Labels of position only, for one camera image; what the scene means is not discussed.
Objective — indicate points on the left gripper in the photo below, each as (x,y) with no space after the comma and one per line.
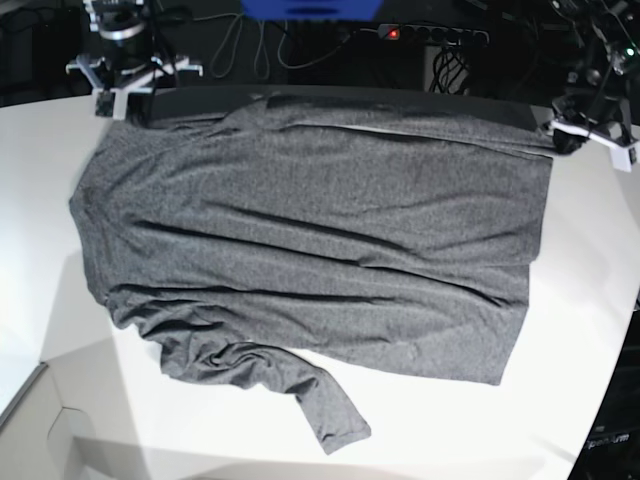
(604,119)

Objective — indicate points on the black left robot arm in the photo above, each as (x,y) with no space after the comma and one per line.
(609,36)

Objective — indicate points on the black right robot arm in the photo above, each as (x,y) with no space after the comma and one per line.
(135,54)

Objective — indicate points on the blue box at top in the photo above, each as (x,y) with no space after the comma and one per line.
(358,10)

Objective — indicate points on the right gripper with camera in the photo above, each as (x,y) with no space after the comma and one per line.
(111,89)

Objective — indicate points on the white power strip red switch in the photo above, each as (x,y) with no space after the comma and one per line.
(433,34)

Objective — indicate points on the grey t-shirt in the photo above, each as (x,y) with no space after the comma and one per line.
(379,235)

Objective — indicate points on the white cardboard box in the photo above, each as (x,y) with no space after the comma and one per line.
(41,438)

